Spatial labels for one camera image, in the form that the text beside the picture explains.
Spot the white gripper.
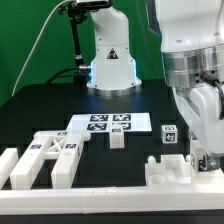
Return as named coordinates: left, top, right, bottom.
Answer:
left=173, top=84, right=224, bottom=171

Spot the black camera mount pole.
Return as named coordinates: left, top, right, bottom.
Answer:
left=58, top=0, right=112, bottom=67

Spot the small tagged white cube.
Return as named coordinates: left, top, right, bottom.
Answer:
left=161, top=125, right=178, bottom=144

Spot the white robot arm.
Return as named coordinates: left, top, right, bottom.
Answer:
left=87, top=0, right=224, bottom=172

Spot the white base tag board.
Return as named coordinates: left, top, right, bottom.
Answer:
left=67, top=113, right=152, bottom=133

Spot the white chair back frame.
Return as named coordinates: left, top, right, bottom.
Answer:
left=9, top=129, right=92, bottom=191

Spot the white chair seat plate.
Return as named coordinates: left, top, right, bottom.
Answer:
left=145, top=154, right=224, bottom=186

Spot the white cable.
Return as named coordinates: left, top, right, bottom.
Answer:
left=11, top=0, right=73, bottom=98

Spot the white L-shaped obstacle fence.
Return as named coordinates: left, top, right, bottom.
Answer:
left=0, top=148, right=224, bottom=215

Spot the black cable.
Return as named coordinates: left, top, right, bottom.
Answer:
left=44, top=67, right=93, bottom=85

